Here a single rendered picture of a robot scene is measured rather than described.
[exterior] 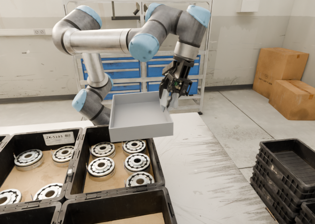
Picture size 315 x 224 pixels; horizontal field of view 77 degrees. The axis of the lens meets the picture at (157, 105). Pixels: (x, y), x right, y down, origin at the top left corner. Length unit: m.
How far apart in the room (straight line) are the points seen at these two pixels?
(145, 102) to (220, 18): 3.02
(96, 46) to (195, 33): 0.31
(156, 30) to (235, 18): 3.31
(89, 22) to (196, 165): 0.82
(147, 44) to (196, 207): 0.66
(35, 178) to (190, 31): 0.78
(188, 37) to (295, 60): 3.27
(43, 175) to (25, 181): 0.06
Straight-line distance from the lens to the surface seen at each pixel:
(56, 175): 0.91
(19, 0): 3.66
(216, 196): 0.97
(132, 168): 0.81
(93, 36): 0.70
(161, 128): 0.63
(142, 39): 0.56
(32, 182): 0.93
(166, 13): 0.66
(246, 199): 1.00
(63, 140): 1.02
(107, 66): 2.62
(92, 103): 1.13
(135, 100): 0.87
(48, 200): 0.70
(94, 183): 0.83
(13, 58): 3.84
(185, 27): 0.65
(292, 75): 3.91
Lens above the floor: 1.42
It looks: 26 degrees down
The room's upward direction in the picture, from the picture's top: straight up
